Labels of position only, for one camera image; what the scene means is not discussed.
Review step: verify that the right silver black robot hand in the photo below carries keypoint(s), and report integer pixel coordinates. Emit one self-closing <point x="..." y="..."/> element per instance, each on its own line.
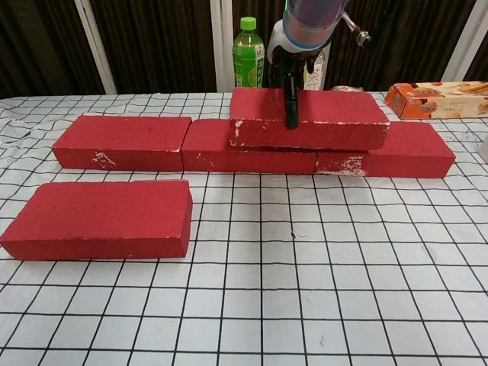
<point x="278" y="45"/>

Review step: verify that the red brick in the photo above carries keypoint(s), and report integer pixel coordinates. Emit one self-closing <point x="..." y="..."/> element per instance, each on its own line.
<point x="99" y="217"/>
<point x="411" y="156"/>
<point x="209" y="152"/>
<point x="331" y="110"/>
<point x="122" y="141"/>

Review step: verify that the green drink bottle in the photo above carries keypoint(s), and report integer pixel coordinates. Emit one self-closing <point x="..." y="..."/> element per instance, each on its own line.
<point x="248" y="57"/>

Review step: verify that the gold foil snack pack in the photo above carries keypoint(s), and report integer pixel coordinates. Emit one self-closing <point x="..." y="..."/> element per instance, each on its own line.
<point x="347" y="88"/>

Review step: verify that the dark pleated curtain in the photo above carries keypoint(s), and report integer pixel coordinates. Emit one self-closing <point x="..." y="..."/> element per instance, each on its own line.
<point x="160" y="42"/>

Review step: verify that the orange biscuit box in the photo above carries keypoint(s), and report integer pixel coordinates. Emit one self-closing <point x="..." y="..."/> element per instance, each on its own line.
<point x="438" y="99"/>

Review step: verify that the white black checked tablecloth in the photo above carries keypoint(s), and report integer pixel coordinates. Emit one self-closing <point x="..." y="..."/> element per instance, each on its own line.
<point x="305" y="286"/>

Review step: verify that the white metal frame post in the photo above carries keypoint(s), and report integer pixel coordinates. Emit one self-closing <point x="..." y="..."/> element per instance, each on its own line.
<point x="95" y="45"/>
<point x="467" y="42"/>
<point x="221" y="45"/>

